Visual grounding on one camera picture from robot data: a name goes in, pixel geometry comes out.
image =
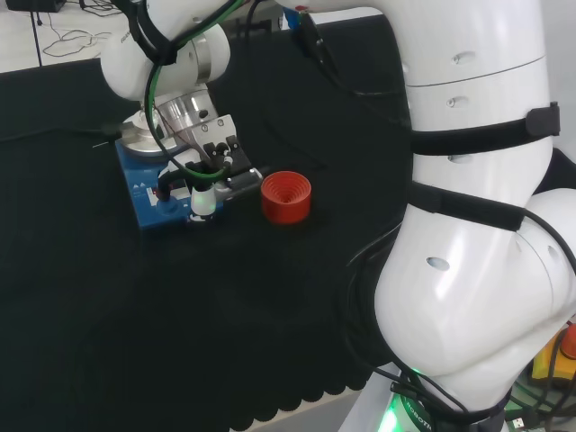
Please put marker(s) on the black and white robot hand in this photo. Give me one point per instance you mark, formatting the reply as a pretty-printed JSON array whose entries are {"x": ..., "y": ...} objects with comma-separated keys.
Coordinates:
[{"x": 211, "y": 153}]

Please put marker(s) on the heater with blue base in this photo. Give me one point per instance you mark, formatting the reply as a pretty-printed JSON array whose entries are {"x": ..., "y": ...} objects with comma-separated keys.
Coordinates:
[{"x": 139, "y": 211}]

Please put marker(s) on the clear glass round-bottom flask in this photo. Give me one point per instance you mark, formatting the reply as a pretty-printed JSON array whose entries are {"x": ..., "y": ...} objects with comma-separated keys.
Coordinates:
[{"x": 145, "y": 118}]

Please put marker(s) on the black cloth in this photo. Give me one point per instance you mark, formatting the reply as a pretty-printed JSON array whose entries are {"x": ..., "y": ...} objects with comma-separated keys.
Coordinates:
[{"x": 135, "y": 315}]

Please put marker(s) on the black tripod pole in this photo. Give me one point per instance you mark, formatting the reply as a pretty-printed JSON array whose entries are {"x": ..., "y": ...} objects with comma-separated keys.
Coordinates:
[{"x": 37, "y": 36}]

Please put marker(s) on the yellow stop button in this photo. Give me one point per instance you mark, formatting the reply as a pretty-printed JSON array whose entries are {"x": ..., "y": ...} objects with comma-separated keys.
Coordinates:
[{"x": 555, "y": 355}]

